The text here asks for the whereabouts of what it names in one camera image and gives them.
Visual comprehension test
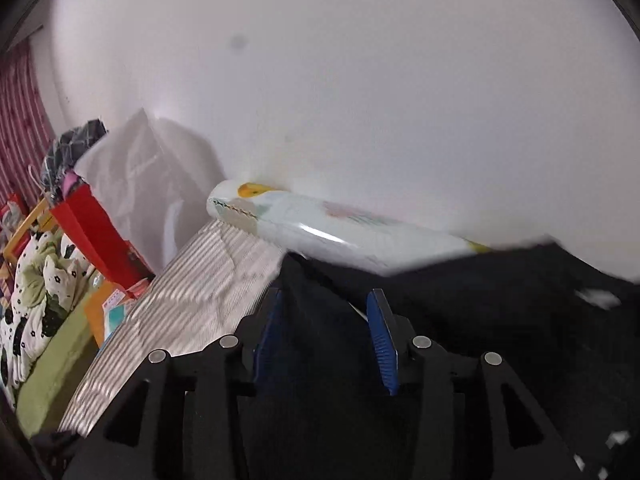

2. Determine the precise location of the black sweatshirt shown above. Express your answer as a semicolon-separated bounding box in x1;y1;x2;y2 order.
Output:
241;243;639;479

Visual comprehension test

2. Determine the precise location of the grey plaid clothing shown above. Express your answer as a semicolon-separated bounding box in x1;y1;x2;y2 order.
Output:
40;119;107;205

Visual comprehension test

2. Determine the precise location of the teal white small box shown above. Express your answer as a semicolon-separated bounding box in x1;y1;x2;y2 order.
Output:
103;302;131;341

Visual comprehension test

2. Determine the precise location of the striped quilted mattress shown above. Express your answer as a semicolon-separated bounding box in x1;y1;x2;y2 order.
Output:
58;220;284;436

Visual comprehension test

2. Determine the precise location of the green bed sheet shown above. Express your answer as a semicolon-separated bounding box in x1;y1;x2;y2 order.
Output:
15;292;98;438

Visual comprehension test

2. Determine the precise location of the pink white small packet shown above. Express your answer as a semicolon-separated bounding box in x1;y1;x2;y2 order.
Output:
102;289;136;312

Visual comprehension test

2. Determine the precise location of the wooden nightstand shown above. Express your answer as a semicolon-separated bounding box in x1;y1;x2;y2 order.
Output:
84;281;123;347

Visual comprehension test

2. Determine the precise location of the white black floral blanket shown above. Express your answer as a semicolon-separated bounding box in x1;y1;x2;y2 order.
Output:
1;230;94;405

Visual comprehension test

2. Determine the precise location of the white patterned rolled mat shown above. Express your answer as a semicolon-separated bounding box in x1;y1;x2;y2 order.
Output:
206;180;487;275

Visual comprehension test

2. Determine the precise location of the red paper shopping bag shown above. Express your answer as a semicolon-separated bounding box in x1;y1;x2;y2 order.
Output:
51;184;153;290

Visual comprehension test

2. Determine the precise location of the white Miniso plastic bag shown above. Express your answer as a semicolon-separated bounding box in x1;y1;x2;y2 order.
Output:
75;110;224;274

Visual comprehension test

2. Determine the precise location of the wooden headboard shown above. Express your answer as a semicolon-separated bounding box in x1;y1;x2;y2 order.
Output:
2;198;58;268

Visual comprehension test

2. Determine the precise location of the red striped curtain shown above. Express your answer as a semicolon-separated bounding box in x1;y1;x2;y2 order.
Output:
0;39;54;208

